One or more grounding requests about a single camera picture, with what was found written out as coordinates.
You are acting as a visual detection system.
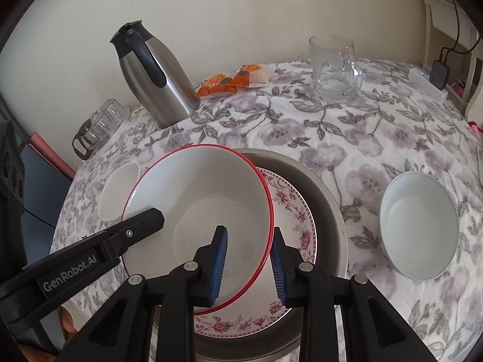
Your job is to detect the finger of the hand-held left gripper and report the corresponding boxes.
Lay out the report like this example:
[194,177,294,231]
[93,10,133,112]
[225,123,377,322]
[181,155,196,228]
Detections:
[0,121,27,272]
[79,207,165,262]

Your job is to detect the black charger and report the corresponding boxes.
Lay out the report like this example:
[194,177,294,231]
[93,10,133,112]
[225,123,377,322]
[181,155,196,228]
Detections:
[429,59,451,91]

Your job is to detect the stainless steel thermos jug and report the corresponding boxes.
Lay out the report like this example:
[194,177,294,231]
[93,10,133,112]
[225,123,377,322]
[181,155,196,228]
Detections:
[110,20,201,129]

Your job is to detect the white square bowl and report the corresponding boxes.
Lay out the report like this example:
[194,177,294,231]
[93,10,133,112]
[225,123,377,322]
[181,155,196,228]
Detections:
[98,163,141,222]

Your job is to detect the round pink floral plate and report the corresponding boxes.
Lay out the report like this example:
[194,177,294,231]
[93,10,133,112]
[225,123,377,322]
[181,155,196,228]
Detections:
[192,166,318,335]

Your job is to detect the strawberry print bowl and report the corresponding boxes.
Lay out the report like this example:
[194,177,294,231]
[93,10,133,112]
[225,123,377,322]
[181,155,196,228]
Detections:
[121,144,275,315]

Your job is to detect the pink board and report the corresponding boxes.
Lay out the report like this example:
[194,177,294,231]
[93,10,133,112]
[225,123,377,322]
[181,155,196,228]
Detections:
[30,132,76,179]

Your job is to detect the stainless steel basin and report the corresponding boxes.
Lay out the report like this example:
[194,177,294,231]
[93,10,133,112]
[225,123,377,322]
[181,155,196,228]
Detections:
[153,148,350,362]

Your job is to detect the clear glass mug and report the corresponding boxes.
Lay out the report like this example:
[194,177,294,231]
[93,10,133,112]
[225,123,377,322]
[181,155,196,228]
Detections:
[308,35,363,102]

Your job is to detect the white wooden furniture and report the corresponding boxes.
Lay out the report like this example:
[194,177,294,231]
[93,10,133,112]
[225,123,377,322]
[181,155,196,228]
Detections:
[421,0,483,121]

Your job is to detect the dark blue cabinet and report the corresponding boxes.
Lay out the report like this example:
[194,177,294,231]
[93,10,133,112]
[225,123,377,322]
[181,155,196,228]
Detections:
[17,147,76,234]

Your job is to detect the white power strip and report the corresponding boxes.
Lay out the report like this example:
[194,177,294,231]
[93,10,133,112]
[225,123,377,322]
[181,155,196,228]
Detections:
[408,68,449,101]

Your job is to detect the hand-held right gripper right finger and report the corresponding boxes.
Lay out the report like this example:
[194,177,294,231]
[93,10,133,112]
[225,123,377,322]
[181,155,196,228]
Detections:
[270,227,433,362]

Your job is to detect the black charger cable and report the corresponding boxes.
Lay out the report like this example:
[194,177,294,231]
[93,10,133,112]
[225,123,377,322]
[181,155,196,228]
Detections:
[440,0,480,63]

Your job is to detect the white figure print bowl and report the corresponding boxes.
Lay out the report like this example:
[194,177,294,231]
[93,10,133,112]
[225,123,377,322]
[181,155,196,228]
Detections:
[379,171,460,281]

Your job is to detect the orange snack packet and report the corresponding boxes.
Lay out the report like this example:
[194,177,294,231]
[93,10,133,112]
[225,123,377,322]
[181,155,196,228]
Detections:
[194,73,238,99]
[230,63,269,88]

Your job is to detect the small clear glass cup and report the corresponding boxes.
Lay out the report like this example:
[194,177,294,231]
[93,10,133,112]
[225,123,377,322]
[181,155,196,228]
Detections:
[101,99,131,126]
[88,111,114,140]

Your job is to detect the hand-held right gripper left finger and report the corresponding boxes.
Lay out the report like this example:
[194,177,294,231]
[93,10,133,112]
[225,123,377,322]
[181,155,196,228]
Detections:
[56,225,229,362]

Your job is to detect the glass teapot black handle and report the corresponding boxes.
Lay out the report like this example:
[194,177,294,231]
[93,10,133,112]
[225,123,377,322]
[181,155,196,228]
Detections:
[72,119,103,160]

